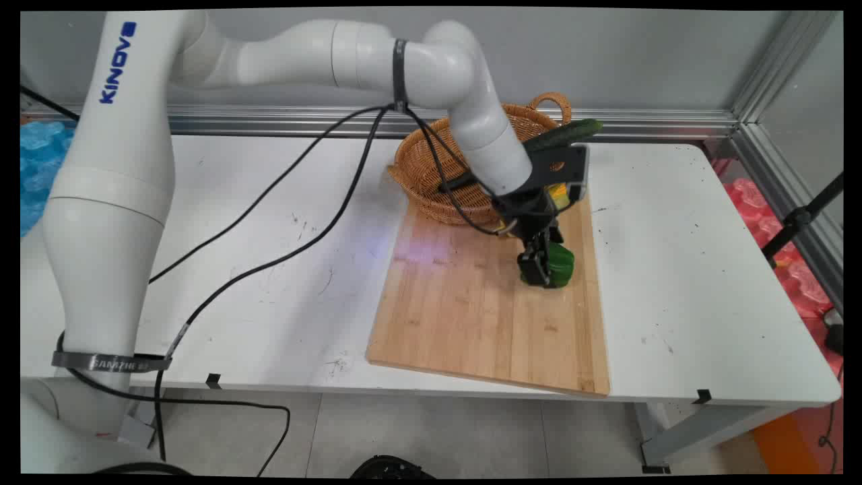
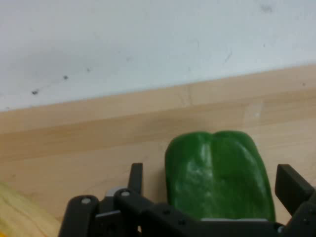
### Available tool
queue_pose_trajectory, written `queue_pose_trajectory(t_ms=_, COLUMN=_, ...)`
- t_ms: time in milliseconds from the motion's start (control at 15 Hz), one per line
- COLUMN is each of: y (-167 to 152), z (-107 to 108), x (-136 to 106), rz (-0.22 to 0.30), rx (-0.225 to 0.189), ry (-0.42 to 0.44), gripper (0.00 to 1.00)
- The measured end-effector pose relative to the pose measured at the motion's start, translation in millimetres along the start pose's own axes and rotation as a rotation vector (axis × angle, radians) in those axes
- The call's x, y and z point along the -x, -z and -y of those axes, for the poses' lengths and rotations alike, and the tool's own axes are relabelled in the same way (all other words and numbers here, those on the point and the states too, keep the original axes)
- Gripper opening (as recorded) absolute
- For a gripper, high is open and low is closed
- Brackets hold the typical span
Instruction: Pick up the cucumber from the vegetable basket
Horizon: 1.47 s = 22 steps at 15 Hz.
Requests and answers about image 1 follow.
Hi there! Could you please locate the blue foam mat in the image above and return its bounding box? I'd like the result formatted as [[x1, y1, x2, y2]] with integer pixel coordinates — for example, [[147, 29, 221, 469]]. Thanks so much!
[[20, 120, 76, 238]]

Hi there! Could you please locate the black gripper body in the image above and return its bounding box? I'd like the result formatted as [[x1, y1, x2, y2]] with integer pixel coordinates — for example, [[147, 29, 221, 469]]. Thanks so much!
[[494, 189, 564, 240]]

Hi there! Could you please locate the black power plug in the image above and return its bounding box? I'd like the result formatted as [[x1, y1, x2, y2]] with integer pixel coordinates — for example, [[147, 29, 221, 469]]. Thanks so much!
[[822, 309, 844, 356]]

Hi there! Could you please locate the grey velcro strap with print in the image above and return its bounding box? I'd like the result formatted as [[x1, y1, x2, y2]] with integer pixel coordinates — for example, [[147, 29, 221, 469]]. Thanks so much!
[[52, 350, 173, 373]]

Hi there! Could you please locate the red foam mat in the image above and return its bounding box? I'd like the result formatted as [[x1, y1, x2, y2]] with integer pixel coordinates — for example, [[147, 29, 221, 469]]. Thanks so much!
[[712, 158, 844, 378]]

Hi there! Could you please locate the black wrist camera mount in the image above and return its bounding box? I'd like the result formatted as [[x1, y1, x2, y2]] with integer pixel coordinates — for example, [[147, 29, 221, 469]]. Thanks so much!
[[524, 143, 591, 204]]

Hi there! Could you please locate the long dark green cucumber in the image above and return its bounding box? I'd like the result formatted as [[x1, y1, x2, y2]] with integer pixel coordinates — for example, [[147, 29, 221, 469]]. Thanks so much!
[[522, 119, 604, 154]]

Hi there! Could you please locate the long black cable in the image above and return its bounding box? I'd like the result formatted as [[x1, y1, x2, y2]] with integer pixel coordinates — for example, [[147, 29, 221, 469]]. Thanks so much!
[[148, 104, 398, 284]]

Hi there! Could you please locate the grey table leg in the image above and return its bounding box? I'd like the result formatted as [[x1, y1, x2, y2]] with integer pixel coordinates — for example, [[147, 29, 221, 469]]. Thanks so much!
[[635, 402, 803, 474]]

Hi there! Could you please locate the dark strap around arm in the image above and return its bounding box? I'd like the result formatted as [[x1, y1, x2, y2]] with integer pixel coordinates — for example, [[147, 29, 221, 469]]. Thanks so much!
[[392, 38, 410, 112]]

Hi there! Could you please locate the black cable on floor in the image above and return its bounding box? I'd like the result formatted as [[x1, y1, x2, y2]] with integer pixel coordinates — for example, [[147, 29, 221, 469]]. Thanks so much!
[[57, 333, 292, 476]]

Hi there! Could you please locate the grey robot base bracket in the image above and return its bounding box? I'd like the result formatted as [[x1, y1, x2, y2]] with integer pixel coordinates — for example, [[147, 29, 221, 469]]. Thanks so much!
[[116, 387, 161, 449]]

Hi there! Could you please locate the green bell pepper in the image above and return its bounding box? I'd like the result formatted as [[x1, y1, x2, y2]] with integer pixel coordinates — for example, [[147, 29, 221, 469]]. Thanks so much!
[[539, 241, 576, 290]]

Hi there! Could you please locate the woven wicker basket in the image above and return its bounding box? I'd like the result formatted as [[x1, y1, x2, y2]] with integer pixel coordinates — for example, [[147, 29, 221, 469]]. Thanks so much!
[[387, 92, 573, 226]]

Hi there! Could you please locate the bamboo cutting board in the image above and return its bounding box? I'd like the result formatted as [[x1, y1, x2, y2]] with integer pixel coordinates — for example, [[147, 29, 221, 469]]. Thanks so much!
[[366, 192, 611, 398]]

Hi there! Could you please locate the black round object on floor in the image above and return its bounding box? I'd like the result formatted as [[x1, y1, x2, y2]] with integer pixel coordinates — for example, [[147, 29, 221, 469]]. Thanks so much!
[[349, 455, 437, 480]]

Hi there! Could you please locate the black cable with white label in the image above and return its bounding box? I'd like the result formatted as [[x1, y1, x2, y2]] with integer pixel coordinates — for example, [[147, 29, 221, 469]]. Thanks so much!
[[154, 108, 393, 465]]

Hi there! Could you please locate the aluminium frame corner post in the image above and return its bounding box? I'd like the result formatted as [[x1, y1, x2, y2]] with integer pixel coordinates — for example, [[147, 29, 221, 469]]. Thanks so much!
[[731, 10, 844, 314]]

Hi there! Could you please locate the black tripod stand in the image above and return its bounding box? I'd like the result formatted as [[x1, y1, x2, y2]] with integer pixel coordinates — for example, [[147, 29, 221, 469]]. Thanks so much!
[[761, 172, 844, 268]]

